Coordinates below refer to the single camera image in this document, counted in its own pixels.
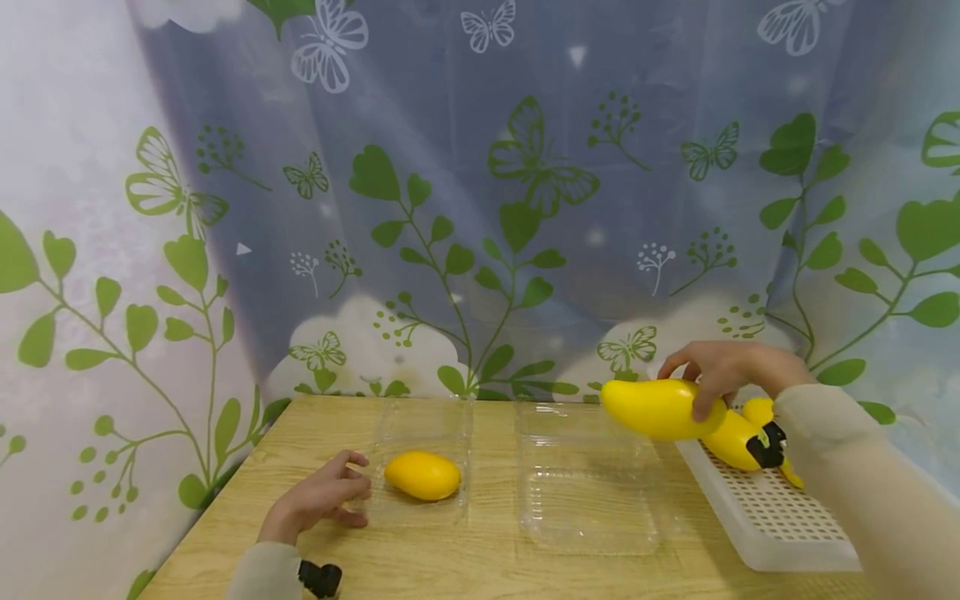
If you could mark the person's left hand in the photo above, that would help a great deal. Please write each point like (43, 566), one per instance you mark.
(311, 500)

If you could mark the person's right hand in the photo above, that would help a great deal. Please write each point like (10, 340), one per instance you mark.
(750, 367)

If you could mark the person's left fingers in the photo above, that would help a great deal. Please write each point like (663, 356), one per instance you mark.
(354, 477)

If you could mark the person's left thumb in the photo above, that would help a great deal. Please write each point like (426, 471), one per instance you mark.
(349, 517)

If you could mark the person's right thumb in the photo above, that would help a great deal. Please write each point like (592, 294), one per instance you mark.
(709, 398)

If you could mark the person's right index finger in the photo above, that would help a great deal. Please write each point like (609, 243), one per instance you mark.
(677, 359)

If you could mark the person's left forearm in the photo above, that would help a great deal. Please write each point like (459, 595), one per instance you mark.
(264, 573)

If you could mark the person's right forearm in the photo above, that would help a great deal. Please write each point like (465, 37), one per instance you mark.
(877, 483)

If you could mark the black wrist band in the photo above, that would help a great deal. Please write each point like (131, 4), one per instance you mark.
(768, 447)
(321, 578)

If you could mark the clear plastic container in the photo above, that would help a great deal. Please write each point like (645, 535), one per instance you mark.
(420, 429)
(589, 500)

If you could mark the white perforated tray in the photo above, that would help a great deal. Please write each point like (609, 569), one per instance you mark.
(772, 517)

